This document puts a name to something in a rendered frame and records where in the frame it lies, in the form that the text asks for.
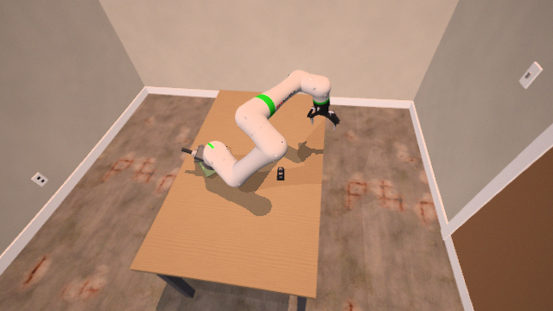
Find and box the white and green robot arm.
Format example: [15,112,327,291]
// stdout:
[181,70,331,187]

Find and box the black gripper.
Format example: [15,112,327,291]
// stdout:
[307,106,340,130]

